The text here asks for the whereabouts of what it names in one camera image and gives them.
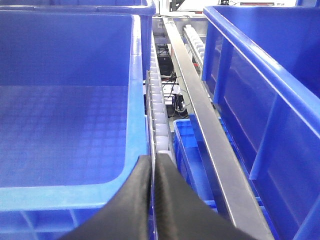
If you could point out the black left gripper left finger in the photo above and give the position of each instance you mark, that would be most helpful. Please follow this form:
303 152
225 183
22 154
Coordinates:
125 216

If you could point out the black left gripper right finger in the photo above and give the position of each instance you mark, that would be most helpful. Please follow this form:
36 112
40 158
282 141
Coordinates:
181 214

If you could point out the blue crate below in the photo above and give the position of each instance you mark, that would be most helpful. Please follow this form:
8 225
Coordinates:
194 164

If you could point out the white roller track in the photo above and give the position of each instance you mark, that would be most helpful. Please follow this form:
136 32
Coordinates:
160 137

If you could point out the large blue crate left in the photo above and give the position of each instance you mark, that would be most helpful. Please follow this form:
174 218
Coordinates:
72 119

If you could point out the large blue crate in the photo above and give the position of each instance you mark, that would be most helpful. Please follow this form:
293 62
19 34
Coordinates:
262 66
72 119

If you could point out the large blue crate right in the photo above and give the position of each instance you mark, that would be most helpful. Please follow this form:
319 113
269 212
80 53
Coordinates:
262 66

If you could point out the steel divider rail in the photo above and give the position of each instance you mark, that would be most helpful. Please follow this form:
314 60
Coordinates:
238 197

